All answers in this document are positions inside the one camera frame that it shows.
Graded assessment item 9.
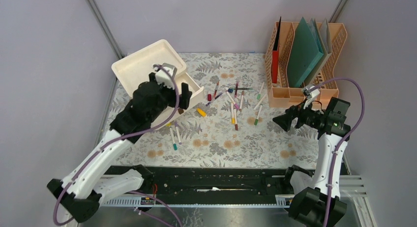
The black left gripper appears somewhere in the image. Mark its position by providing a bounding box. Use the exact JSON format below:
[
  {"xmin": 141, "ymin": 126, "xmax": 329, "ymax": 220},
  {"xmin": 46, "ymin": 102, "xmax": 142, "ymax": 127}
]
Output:
[{"xmin": 148, "ymin": 73, "xmax": 193, "ymax": 122}]

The yellow ink bottle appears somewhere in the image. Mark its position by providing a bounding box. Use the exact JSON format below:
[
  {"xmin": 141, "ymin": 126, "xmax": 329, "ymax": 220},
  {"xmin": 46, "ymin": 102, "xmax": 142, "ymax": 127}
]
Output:
[{"xmin": 196, "ymin": 108, "xmax": 207, "ymax": 117}]

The cream drawer unit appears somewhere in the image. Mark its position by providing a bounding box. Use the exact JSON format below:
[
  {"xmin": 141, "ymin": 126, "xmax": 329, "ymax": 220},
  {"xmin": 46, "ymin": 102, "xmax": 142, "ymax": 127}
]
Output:
[{"xmin": 112, "ymin": 39, "xmax": 204, "ymax": 121}]

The red file folder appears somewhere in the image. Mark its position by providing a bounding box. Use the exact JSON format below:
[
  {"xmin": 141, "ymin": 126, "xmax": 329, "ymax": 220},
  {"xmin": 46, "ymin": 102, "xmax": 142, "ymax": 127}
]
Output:
[{"xmin": 271, "ymin": 17, "xmax": 281, "ymax": 85}]

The teal file folder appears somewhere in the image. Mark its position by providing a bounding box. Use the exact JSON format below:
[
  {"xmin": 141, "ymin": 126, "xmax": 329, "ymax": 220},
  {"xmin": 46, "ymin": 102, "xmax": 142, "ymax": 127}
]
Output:
[{"xmin": 287, "ymin": 18, "xmax": 318, "ymax": 88}]

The beige file folder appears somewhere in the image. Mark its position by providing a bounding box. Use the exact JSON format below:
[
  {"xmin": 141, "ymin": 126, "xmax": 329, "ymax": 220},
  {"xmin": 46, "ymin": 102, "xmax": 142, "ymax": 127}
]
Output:
[{"xmin": 304, "ymin": 19, "xmax": 332, "ymax": 85}]

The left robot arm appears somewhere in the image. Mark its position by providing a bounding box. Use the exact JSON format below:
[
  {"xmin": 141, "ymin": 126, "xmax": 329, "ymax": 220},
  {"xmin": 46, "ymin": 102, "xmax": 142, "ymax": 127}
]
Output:
[{"xmin": 47, "ymin": 71, "xmax": 200, "ymax": 226}]

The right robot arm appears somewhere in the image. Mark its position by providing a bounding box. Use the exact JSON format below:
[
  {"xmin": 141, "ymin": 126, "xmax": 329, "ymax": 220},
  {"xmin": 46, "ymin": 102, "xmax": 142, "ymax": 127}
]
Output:
[{"xmin": 273, "ymin": 97, "xmax": 351, "ymax": 227}]

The floral desk mat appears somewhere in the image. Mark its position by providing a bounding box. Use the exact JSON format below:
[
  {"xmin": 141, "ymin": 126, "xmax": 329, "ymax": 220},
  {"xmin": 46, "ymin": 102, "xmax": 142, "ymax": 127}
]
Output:
[{"xmin": 114, "ymin": 53, "xmax": 318, "ymax": 169}]

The purple capped white marker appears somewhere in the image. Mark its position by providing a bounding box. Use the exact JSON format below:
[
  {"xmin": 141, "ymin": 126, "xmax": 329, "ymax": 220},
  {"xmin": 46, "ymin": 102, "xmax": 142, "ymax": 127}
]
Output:
[{"xmin": 174, "ymin": 121, "xmax": 182, "ymax": 144}]

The light green capped marker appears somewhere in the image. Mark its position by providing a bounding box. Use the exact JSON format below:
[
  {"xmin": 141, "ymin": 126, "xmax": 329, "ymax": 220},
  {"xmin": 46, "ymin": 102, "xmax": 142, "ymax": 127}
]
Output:
[{"xmin": 257, "ymin": 82, "xmax": 265, "ymax": 100}]

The purple clear pen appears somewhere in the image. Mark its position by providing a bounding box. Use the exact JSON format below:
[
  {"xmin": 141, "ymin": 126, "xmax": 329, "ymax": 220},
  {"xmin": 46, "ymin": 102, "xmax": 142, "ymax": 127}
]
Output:
[{"xmin": 205, "ymin": 92, "xmax": 223, "ymax": 107}]

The orange clear pen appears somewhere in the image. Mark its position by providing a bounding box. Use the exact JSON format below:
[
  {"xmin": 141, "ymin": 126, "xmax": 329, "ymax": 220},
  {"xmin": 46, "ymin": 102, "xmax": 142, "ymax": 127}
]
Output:
[{"xmin": 213, "ymin": 81, "xmax": 219, "ymax": 101}]

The yellow capped white marker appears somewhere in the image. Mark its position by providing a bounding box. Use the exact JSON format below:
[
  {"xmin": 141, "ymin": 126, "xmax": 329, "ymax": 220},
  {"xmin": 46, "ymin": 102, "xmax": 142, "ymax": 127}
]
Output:
[{"xmin": 230, "ymin": 103, "xmax": 235, "ymax": 125}]

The dark red capped white marker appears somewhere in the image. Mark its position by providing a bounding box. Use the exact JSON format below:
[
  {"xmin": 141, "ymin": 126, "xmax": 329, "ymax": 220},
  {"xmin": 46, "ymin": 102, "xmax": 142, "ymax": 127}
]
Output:
[{"xmin": 233, "ymin": 108, "xmax": 238, "ymax": 131}]

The green clear pen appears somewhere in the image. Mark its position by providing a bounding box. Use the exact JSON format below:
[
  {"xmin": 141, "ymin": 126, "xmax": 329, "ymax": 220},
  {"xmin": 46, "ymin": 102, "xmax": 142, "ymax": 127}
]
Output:
[{"xmin": 232, "ymin": 87, "xmax": 253, "ymax": 90}]

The pink clear pen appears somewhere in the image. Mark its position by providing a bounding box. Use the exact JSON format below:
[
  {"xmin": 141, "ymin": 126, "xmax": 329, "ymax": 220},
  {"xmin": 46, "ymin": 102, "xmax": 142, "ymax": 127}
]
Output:
[{"xmin": 234, "ymin": 80, "xmax": 239, "ymax": 98}]

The peach plastic file organizer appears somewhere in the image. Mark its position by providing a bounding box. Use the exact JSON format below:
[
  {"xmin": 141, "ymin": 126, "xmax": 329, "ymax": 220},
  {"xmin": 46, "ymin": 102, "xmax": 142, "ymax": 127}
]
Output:
[{"xmin": 264, "ymin": 19, "xmax": 347, "ymax": 108}]

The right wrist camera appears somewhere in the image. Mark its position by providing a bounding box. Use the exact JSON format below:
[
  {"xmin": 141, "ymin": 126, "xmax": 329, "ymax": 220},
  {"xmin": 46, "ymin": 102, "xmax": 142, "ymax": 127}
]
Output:
[{"xmin": 302, "ymin": 85, "xmax": 320, "ymax": 109}]

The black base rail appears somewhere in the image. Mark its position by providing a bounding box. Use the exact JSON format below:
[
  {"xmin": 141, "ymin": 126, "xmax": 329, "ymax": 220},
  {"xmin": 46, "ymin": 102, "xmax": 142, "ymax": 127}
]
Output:
[{"xmin": 89, "ymin": 165, "xmax": 353, "ymax": 197}]

